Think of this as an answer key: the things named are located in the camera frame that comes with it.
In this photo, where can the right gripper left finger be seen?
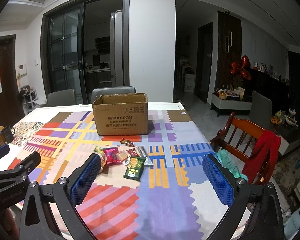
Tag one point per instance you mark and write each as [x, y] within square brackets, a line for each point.
[37, 219]

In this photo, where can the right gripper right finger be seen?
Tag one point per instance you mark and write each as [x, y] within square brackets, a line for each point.
[265, 220]

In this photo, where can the pink snack packet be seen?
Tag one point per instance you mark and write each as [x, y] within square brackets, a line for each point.
[111, 155]

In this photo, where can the heart biscuit clear packet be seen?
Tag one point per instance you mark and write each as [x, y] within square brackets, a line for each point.
[124, 157]

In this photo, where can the green cracker packet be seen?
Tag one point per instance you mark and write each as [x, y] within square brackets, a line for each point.
[135, 168]

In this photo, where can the red snack packet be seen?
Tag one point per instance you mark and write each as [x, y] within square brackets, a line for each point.
[133, 152]

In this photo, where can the red gold candy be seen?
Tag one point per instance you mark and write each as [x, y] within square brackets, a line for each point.
[128, 143]

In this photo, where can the black mug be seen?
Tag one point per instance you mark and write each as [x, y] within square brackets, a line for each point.
[8, 133]

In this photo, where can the red cloth on chair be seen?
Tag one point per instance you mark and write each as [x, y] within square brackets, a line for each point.
[265, 152]

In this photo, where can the teal cloth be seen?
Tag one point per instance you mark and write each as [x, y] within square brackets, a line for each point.
[226, 162]

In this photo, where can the white shoe rack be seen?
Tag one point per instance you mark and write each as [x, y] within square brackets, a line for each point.
[30, 100]

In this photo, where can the grey dining chair left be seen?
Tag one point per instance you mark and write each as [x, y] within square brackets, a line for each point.
[61, 98]

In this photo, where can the grey dining chair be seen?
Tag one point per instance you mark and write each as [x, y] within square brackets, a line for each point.
[61, 98]
[111, 90]

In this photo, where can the red wooden chair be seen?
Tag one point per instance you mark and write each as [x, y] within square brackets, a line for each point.
[238, 137]

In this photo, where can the colourful patchwork tablecloth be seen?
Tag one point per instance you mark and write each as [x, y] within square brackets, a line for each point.
[173, 199]

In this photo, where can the brown cardboard box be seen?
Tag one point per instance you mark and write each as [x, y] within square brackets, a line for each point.
[121, 114]

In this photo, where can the flower bouquet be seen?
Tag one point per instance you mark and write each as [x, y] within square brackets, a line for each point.
[283, 118]

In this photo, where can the grey dining chair centre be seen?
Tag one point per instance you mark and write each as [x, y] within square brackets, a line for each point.
[111, 90]

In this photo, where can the grey chair right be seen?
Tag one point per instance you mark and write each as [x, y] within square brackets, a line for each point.
[260, 112]

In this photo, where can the white low side table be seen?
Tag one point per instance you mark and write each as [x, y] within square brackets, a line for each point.
[226, 107]

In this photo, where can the glass sliding door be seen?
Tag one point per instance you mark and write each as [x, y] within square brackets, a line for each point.
[62, 51]

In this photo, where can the white box in hallway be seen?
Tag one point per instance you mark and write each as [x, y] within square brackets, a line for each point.
[189, 83]

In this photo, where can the red heart balloons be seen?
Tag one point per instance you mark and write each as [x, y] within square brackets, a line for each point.
[241, 68]

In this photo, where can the white wall intercom panel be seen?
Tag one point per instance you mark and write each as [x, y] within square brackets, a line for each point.
[22, 70]

